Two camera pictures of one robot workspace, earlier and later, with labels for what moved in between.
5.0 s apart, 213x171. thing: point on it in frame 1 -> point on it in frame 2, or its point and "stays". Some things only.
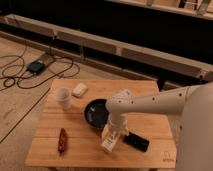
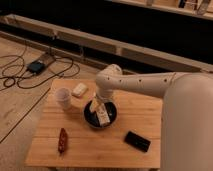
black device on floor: x=35 y=66 stays
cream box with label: x=109 y=138 -> x=102 y=114
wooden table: x=73 y=120 stays
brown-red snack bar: x=62 y=141 stays
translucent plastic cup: x=63 y=97 stays
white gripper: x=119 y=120 -> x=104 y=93
